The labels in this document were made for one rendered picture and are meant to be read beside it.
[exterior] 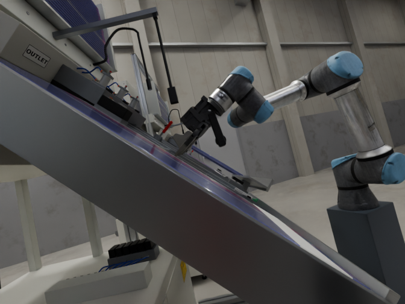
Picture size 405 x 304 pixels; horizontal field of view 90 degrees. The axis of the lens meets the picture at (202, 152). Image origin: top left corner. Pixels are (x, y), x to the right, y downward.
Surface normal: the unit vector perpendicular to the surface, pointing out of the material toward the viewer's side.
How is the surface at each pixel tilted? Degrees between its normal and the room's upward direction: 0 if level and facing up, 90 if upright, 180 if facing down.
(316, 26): 90
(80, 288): 90
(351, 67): 83
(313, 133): 90
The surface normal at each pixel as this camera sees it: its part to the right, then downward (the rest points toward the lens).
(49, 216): 0.32, -0.14
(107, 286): -0.03, -0.06
